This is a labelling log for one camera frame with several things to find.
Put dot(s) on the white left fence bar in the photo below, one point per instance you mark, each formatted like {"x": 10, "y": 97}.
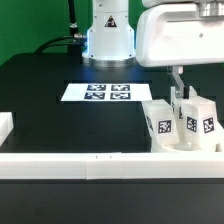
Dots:
{"x": 6, "y": 125}

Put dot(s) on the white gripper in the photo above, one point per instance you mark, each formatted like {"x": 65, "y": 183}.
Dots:
{"x": 173, "y": 34}

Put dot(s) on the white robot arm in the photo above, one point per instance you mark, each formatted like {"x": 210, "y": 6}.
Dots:
{"x": 110, "y": 39}

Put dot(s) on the white fence bar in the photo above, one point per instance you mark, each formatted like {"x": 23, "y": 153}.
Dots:
{"x": 6, "y": 125}
{"x": 111, "y": 165}

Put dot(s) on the white marker sheet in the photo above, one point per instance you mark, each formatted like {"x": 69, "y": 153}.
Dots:
{"x": 102, "y": 92}

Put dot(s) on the white front fence bar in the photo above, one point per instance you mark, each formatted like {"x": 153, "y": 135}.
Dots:
{"x": 111, "y": 165}

